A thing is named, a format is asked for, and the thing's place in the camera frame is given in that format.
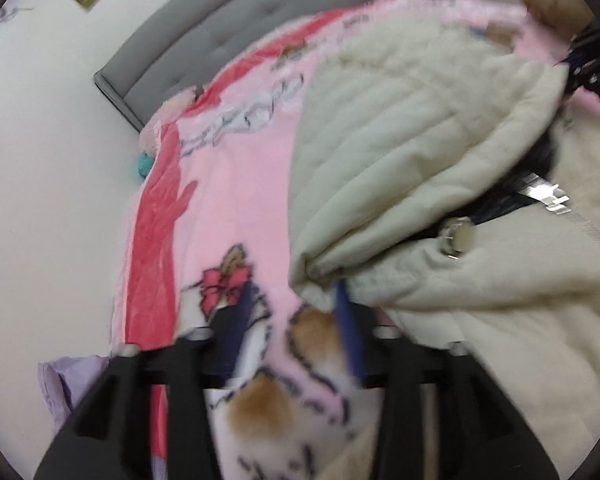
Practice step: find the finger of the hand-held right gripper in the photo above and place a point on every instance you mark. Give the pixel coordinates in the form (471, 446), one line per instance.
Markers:
(500, 202)

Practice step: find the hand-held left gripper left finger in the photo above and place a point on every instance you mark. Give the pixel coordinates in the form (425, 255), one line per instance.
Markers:
(236, 327)

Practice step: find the grey padded headboard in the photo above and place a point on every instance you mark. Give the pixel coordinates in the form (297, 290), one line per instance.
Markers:
(220, 35)

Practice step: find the pale pink pillow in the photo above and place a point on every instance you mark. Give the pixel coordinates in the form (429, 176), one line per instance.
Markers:
(162, 120)

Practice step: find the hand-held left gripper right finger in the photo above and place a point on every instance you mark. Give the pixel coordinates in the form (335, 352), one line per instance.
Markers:
(349, 332)

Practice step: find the purple cloth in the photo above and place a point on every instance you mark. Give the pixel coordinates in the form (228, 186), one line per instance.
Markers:
(55, 385)

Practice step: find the cream quilted jacket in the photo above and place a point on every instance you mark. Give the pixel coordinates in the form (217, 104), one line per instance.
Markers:
(405, 135)

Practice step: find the pink printed blanket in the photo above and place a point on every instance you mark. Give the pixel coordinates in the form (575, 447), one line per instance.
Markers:
(240, 170)

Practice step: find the teal object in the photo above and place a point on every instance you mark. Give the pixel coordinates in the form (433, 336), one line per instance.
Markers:
(144, 164)

